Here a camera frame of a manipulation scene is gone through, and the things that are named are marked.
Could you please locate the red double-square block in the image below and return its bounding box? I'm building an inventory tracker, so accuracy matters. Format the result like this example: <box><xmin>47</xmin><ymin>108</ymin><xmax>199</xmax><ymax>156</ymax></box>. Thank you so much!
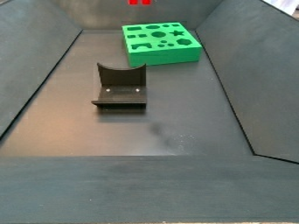
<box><xmin>127</xmin><ymin>0</ymin><xmax>152</xmax><ymax>5</ymax></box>

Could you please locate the green shape-sorting board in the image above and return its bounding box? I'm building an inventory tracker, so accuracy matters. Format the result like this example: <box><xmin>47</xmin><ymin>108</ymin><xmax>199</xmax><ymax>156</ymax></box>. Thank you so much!
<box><xmin>122</xmin><ymin>22</ymin><xmax>202</xmax><ymax>67</ymax></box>

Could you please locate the black curved holder bracket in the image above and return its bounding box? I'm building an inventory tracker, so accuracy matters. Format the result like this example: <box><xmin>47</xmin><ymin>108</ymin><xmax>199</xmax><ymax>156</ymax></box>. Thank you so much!
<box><xmin>91</xmin><ymin>64</ymin><xmax>147</xmax><ymax>107</ymax></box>

